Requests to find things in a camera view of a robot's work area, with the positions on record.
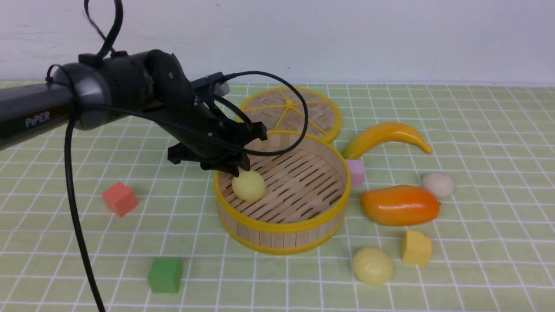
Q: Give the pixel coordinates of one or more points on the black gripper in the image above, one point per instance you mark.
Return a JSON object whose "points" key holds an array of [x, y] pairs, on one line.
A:
{"points": [[209, 137]]}

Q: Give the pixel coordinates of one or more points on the pale yellow bun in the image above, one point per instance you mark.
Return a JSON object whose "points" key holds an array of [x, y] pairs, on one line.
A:
{"points": [[372, 266], [249, 186]]}

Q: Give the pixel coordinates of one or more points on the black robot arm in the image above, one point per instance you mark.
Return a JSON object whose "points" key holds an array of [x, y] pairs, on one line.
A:
{"points": [[151, 84]]}

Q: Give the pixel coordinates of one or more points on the woven bamboo steamer lid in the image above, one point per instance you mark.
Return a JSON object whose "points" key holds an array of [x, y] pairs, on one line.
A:
{"points": [[281, 109]]}

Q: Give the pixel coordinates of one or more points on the bamboo steamer tray yellow rim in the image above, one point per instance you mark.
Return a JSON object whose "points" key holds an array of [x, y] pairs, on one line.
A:
{"points": [[305, 204]]}

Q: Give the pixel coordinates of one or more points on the red foam cube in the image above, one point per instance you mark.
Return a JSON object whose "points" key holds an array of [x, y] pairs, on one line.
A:
{"points": [[120, 199]]}

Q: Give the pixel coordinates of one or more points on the pink foam cube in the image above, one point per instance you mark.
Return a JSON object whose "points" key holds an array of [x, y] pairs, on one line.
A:
{"points": [[357, 172]]}

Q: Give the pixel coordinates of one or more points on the green foam cube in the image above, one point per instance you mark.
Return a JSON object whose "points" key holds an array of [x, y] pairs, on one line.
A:
{"points": [[165, 275]]}

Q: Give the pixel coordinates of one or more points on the yellow toy banana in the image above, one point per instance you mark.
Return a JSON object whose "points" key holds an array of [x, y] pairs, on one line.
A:
{"points": [[384, 133]]}

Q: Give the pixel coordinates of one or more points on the orange toy mango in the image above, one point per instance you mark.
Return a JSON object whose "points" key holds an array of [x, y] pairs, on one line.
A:
{"points": [[400, 205]]}

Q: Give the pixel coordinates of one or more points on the yellow foam block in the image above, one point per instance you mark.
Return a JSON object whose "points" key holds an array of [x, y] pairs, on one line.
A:
{"points": [[416, 248]]}

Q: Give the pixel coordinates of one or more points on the white egg-shaped bun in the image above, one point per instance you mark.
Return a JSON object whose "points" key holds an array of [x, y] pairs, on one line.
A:
{"points": [[438, 183]]}

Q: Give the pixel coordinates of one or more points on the green checkered tablecloth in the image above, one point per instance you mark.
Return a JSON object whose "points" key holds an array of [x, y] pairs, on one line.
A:
{"points": [[493, 241]]}

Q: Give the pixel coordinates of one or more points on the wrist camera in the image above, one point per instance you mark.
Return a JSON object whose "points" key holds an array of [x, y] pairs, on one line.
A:
{"points": [[211, 85]]}

